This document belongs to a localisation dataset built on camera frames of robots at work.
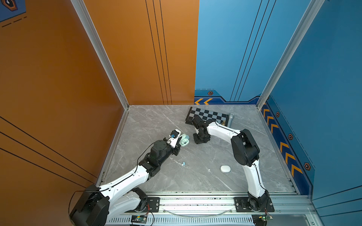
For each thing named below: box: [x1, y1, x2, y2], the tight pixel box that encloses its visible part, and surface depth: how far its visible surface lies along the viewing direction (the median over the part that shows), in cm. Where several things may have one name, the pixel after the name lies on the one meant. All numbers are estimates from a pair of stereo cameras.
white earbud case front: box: [219, 164, 232, 174], surface depth 87 cm
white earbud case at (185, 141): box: [178, 133, 190, 147], surface depth 81 cm
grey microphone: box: [227, 113, 235, 128], surface depth 110 cm
